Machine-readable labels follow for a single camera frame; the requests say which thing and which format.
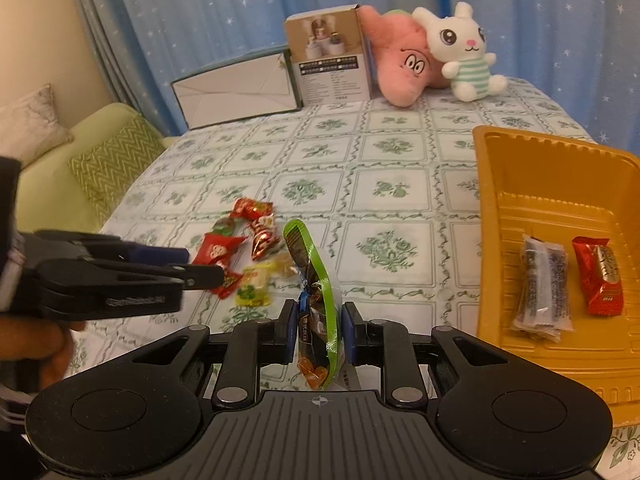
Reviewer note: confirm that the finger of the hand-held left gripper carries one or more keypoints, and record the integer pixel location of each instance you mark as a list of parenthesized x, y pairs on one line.
[(160, 255), (200, 275)]

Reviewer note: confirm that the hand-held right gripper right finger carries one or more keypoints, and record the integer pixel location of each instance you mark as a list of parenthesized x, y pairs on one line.
[(350, 332)]

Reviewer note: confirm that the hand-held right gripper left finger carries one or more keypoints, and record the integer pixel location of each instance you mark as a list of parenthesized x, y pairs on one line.
[(288, 331)]

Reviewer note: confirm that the green-edged clear snack packet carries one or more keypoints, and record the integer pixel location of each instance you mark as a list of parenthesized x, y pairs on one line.
[(312, 320)]

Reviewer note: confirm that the small red candy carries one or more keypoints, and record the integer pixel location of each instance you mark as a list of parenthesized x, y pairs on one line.
[(229, 286)]

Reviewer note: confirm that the red candy with shiny print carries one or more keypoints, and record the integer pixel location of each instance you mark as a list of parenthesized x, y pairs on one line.
[(250, 208)]

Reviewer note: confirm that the gold plastic tray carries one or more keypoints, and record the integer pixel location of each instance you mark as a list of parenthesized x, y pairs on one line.
[(550, 185)]

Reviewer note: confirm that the person's left hand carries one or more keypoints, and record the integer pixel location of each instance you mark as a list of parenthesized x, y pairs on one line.
[(35, 350)]

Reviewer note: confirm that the flat red snack packet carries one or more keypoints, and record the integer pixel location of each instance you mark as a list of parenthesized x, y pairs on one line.
[(220, 250)]

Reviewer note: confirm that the green wrapped candy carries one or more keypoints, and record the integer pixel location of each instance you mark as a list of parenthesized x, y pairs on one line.
[(224, 227)]

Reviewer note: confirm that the yellow wrapped candy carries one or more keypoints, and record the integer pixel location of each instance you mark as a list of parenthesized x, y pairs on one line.
[(252, 287)]

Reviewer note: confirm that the clear-wrapped brown candy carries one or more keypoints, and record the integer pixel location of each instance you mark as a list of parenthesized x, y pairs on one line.
[(284, 266)]

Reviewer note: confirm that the red and gold twisted candy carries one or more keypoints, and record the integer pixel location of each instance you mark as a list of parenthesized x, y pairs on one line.
[(264, 235)]

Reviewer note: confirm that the light green sofa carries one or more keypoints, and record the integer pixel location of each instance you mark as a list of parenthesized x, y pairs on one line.
[(50, 200)]

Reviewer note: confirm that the green zigzag cushion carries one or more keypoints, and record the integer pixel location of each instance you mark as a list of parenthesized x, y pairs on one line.
[(110, 160)]

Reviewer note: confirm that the green floral tablecloth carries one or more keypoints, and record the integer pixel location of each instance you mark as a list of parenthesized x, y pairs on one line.
[(390, 200)]

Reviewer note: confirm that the flat white cardboard box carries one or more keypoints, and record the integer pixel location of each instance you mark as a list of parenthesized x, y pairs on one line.
[(235, 90)]

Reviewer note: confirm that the beige cushion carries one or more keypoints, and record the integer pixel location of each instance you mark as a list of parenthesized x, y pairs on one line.
[(30, 125)]

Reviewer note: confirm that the blue star curtain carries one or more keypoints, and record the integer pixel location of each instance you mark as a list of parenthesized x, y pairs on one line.
[(200, 10)]

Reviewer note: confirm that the upright printed product box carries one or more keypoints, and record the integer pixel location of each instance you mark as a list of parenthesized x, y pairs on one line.
[(325, 60)]

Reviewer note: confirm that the red and gold snack packet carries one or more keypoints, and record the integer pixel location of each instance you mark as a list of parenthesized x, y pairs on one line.
[(600, 280)]

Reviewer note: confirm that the pink star plush toy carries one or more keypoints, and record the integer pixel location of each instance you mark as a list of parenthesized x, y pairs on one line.
[(400, 55)]

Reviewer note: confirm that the white rabbit plush toy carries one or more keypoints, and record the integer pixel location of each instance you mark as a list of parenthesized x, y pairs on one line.
[(465, 35)]

